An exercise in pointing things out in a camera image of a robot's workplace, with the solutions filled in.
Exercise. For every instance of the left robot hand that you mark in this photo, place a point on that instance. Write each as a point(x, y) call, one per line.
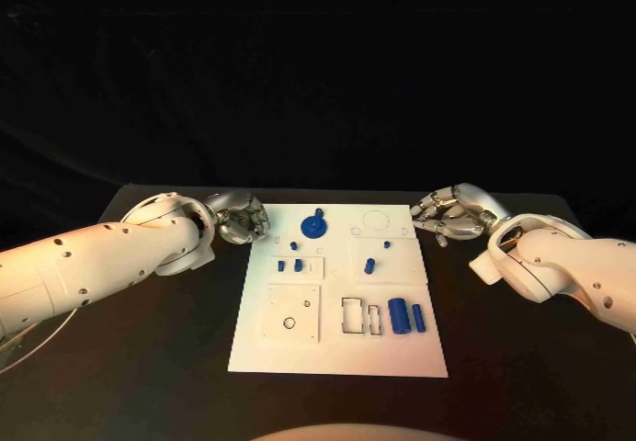
point(243, 217)

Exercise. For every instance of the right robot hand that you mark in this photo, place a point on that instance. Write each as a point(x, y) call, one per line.
point(458, 215)

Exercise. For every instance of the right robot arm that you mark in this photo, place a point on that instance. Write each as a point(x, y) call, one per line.
point(557, 262)

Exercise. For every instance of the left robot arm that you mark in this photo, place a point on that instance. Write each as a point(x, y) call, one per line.
point(90, 262)

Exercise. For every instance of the white task board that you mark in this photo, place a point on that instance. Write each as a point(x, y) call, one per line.
point(338, 310)

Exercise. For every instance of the blue gear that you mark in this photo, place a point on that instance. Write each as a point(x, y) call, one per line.
point(315, 225)

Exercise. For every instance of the thin blue cylinder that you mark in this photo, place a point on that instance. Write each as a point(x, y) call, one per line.
point(419, 317)

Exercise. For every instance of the thick blue cylinder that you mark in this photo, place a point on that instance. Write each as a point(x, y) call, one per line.
point(400, 316)

